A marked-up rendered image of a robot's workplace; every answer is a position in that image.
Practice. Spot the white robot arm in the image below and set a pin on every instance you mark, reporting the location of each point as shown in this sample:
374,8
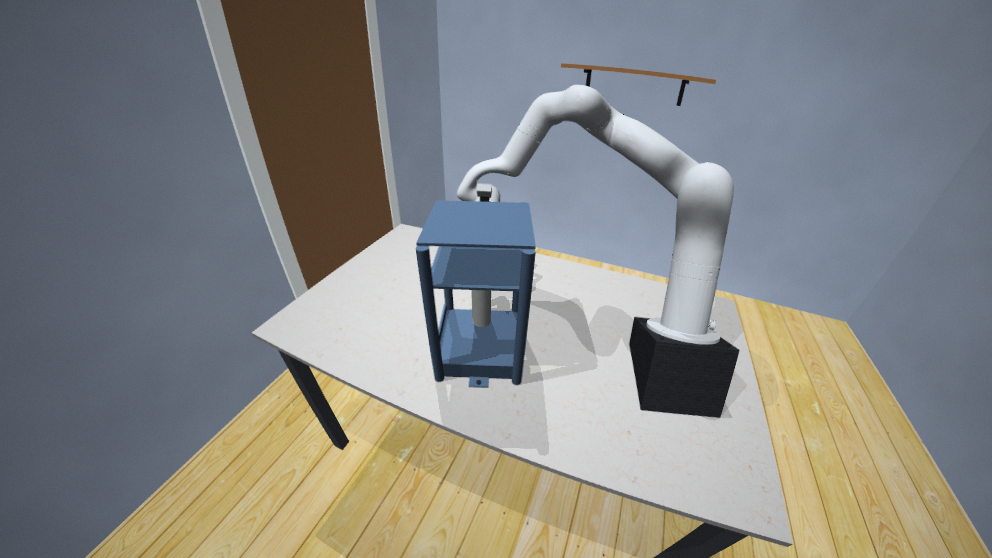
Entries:
704,199

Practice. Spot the dark blue shelving unit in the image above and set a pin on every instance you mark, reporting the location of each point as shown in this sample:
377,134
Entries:
482,246

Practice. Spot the grey bottle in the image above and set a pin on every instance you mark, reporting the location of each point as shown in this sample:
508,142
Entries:
481,307

